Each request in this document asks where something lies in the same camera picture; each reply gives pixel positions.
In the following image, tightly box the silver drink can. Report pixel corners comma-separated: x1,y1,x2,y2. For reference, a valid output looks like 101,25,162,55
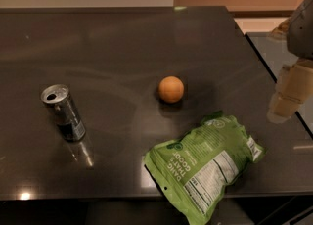
41,84,86,142

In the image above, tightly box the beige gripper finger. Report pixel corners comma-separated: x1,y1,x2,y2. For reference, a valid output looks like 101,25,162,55
269,18,291,40
267,58,313,123

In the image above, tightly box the green snack bag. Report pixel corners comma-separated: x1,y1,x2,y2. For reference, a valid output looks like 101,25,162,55
144,112,265,225

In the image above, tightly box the orange fruit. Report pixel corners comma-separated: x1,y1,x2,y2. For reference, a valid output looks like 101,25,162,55
158,76,184,104

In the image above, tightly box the grey side table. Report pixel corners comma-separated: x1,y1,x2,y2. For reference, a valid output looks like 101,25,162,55
245,31,313,139

